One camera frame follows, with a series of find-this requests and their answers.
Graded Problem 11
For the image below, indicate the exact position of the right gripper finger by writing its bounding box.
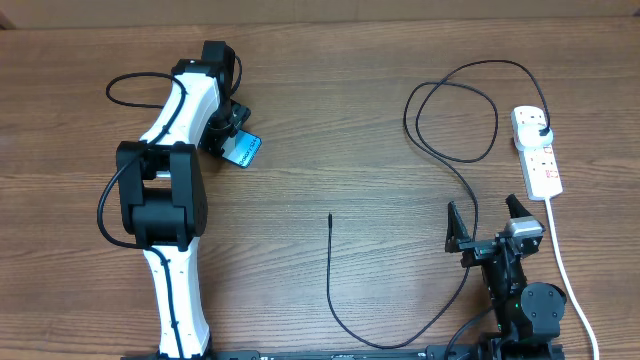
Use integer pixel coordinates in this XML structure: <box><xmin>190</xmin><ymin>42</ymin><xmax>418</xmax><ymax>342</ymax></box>
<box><xmin>445</xmin><ymin>201</ymin><xmax>472</xmax><ymax>253</ymax></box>
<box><xmin>505</xmin><ymin>194</ymin><xmax>532</xmax><ymax>219</ymax></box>

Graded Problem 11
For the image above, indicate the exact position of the blue screen smartphone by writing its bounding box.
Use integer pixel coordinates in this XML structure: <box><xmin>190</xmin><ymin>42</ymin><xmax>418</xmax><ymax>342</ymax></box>
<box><xmin>222</xmin><ymin>130</ymin><xmax>262</xmax><ymax>168</ymax></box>

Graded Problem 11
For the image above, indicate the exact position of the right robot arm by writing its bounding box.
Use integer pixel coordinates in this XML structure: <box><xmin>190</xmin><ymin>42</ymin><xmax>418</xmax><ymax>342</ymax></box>
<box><xmin>444</xmin><ymin>194</ymin><xmax>567</xmax><ymax>359</ymax></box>

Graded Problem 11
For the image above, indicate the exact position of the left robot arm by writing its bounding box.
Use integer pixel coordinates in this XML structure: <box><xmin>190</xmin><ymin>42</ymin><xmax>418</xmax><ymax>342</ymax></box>
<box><xmin>103</xmin><ymin>41</ymin><xmax>262</xmax><ymax>359</ymax></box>

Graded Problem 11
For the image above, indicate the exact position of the white charger plug adapter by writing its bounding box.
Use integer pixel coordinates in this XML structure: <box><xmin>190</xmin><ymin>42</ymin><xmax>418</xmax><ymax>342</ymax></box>
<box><xmin>514</xmin><ymin>123</ymin><xmax>554</xmax><ymax>151</ymax></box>

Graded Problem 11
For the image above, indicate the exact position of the white power strip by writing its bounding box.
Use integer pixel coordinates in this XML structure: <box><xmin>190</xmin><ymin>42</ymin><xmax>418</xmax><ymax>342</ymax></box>
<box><xmin>511</xmin><ymin>106</ymin><xmax>563</xmax><ymax>201</ymax></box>

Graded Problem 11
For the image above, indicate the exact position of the white power strip cord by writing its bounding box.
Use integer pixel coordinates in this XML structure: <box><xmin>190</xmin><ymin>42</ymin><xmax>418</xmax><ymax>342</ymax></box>
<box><xmin>543</xmin><ymin>196</ymin><xmax>601</xmax><ymax>360</ymax></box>

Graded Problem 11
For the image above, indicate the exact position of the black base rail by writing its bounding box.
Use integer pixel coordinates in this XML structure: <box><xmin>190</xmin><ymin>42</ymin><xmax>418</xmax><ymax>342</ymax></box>
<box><xmin>119</xmin><ymin>344</ymin><xmax>566</xmax><ymax>360</ymax></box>

